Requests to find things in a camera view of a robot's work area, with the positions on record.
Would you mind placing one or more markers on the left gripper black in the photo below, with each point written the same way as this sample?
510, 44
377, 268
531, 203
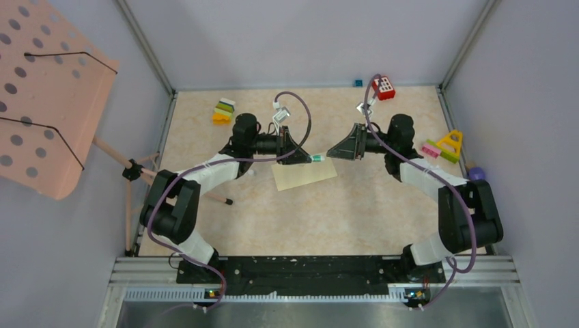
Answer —
285, 144

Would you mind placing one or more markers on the pink perforated music stand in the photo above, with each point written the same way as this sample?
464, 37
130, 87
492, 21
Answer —
55, 85

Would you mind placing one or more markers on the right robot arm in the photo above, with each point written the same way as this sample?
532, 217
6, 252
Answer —
467, 214

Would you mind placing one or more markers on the yellow green toy block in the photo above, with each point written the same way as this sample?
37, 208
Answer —
450, 146

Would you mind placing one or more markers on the stacked colourful toy blocks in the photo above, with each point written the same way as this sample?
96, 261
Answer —
223, 111

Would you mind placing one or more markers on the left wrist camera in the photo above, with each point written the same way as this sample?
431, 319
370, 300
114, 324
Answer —
281, 114

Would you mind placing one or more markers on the pink small block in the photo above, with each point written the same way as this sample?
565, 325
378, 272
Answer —
431, 150

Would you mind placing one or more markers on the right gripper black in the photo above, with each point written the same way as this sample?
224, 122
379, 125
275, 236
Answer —
354, 146

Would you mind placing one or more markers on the red toy block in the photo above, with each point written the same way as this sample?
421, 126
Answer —
383, 88

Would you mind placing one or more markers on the yellow envelope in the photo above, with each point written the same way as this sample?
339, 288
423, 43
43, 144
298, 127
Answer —
292, 176

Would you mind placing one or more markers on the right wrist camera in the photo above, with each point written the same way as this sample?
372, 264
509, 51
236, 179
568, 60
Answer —
366, 108

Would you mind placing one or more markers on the glue stick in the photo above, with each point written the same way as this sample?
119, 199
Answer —
317, 158

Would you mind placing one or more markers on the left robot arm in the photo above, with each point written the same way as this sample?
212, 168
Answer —
170, 210

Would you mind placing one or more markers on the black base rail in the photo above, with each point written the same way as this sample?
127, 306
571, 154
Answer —
302, 279

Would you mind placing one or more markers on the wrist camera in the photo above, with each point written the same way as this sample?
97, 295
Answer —
366, 108
281, 114

